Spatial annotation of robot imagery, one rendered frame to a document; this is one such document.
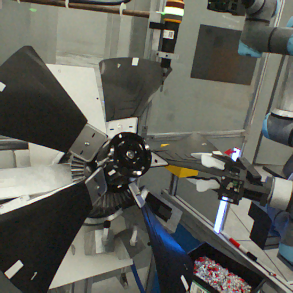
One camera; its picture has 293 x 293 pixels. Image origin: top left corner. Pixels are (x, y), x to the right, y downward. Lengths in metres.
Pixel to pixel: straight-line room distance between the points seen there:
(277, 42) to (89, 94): 0.62
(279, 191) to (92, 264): 0.55
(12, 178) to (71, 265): 0.30
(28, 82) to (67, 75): 0.37
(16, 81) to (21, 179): 0.24
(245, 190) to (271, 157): 4.01
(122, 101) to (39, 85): 0.24
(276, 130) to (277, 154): 3.41
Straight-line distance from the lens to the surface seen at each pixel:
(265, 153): 4.73
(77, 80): 1.12
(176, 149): 0.93
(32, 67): 0.77
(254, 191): 0.78
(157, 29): 0.79
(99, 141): 0.78
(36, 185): 0.83
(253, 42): 1.05
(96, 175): 0.74
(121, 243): 0.92
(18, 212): 0.64
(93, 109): 1.09
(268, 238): 1.44
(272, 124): 1.44
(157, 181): 1.88
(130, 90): 0.90
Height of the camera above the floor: 1.48
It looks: 19 degrees down
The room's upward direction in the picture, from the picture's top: 9 degrees clockwise
